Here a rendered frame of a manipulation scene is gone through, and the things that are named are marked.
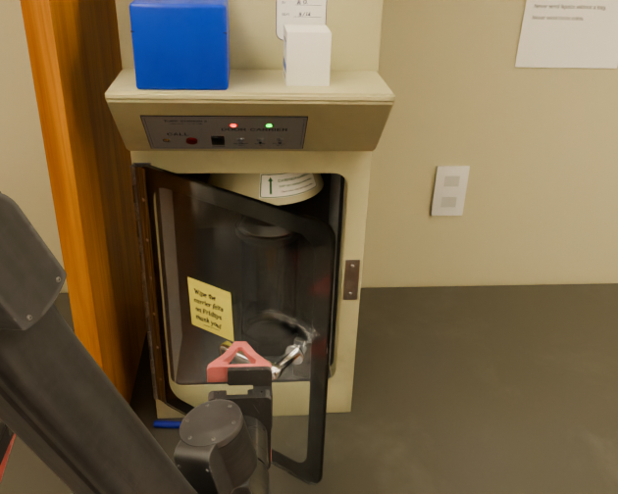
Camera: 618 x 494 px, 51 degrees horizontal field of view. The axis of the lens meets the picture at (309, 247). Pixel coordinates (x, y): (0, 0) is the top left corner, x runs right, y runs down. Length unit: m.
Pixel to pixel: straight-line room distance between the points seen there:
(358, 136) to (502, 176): 0.68
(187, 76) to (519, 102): 0.83
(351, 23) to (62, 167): 0.39
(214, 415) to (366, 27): 0.50
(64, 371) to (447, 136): 1.09
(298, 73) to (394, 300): 0.77
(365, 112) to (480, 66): 0.62
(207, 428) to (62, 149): 0.38
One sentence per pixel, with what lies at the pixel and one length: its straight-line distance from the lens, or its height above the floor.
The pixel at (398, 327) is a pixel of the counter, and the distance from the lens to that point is 1.35.
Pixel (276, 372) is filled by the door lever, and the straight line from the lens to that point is 0.79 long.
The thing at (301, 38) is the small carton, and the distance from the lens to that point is 0.76.
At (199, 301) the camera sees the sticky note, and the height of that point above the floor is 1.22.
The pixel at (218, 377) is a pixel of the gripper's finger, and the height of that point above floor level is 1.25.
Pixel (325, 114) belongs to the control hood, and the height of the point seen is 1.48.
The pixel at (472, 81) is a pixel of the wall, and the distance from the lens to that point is 1.37.
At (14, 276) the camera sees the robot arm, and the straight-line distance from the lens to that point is 0.34.
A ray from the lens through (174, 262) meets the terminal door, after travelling 0.90.
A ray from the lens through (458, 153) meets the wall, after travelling 1.41.
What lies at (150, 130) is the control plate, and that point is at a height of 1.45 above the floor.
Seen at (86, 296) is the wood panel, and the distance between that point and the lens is 0.90.
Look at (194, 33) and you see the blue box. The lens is 0.74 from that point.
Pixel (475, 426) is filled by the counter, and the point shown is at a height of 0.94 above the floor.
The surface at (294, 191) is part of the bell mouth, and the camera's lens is 0.94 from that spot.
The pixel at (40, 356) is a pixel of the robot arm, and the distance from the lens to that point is 0.40.
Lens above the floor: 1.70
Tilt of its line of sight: 28 degrees down
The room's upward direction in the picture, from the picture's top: 2 degrees clockwise
